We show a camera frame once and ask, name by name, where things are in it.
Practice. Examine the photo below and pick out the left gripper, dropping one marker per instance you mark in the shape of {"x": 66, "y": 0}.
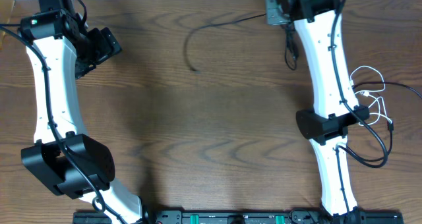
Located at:
{"x": 109, "y": 46}

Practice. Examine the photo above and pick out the wooden side panel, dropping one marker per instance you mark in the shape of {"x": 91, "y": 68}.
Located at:
{"x": 6, "y": 8}

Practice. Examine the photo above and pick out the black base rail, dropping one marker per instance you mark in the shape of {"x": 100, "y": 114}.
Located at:
{"x": 295, "y": 216}

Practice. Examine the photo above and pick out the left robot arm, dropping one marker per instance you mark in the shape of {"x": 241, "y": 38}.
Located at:
{"x": 64, "y": 158}

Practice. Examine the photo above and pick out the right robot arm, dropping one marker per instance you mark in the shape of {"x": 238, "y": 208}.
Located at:
{"x": 335, "y": 106}

